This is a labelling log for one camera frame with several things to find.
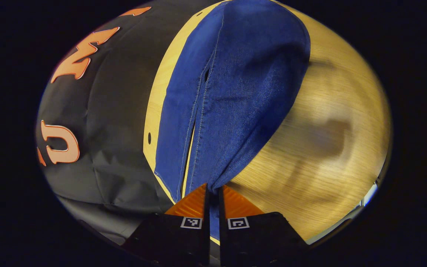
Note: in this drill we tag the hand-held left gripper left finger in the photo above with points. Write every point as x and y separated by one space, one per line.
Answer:
205 211

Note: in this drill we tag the blue denim jeans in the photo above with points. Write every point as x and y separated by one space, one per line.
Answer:
235 92

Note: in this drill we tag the black backdrop cloth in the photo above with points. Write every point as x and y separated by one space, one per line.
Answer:
117 111

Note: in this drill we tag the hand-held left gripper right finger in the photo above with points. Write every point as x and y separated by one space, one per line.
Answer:
221 211

